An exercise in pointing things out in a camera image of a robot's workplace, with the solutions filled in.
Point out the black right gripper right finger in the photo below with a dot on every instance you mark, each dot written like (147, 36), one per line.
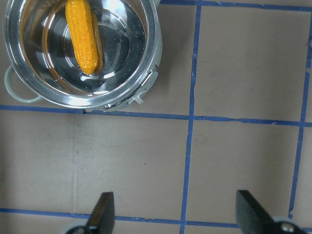
(252, 218)

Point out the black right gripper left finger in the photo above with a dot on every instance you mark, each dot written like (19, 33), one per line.
(101, 220)

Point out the pale green electric pot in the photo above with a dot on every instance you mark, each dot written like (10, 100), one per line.
(129, 45)

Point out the yellow corn cob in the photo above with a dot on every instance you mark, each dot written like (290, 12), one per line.
(79, 18)

